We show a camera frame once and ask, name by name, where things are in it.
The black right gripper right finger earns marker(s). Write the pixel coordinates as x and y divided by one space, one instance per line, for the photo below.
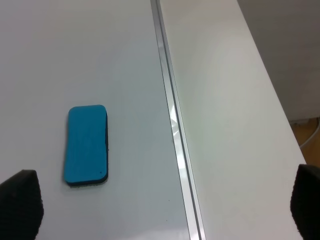
305 201

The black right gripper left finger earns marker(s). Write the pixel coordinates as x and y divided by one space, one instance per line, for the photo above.
21 206

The blue whiteboard eraser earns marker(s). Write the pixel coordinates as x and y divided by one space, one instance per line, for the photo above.
87 151

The white whiteboard with aluminium frame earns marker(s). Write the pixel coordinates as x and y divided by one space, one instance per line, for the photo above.
60 54

